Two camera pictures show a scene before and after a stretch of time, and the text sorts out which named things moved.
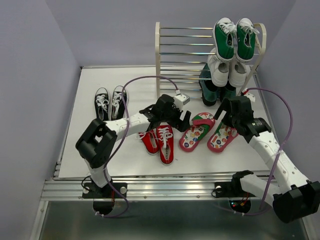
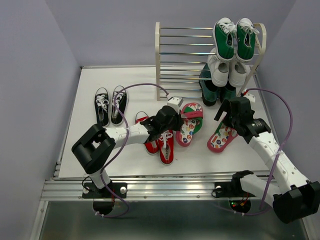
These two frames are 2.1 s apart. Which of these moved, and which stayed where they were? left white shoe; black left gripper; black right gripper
Moved: black left gripper
Stayed: black right gripper; left white shoe
